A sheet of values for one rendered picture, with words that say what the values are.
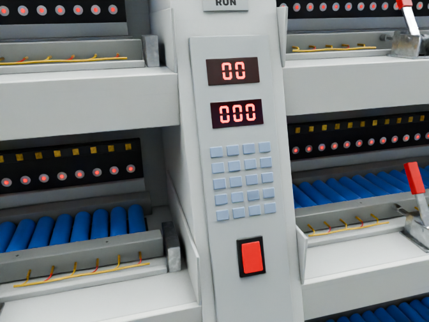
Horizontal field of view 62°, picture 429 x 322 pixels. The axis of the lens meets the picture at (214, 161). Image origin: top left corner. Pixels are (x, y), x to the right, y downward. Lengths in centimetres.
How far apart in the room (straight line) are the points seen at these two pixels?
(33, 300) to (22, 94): 18
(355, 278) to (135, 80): 27
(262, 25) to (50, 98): 19
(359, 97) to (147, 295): 27
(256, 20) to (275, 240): 19
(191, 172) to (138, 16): 29
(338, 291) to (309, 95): 19
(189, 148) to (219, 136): 3
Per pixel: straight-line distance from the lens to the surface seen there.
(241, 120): 31
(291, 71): 34
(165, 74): 31
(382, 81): 40
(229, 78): 31
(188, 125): 30
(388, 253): 42
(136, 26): 53
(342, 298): 40
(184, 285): 35
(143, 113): 31
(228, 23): 33
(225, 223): 31
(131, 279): 37
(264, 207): 32
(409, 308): 63
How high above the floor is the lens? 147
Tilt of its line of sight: 3 degrees down
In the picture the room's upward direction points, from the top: 6 degrees counter-clockwise
